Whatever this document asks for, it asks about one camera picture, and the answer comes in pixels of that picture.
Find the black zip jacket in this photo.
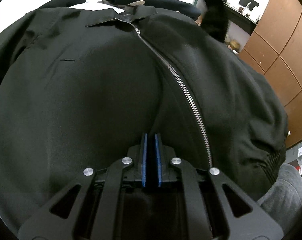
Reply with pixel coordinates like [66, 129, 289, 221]
[0, 6, 288, 234]

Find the brown wooden wardrobe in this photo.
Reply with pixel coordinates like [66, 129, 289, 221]
[240, 0, 302, 147]

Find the dark navy folded garment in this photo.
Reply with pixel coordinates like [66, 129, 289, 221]
[106, 0, 201, 20]

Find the grey trouser leg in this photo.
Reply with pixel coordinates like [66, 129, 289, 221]
[257, 163, 302, 234]

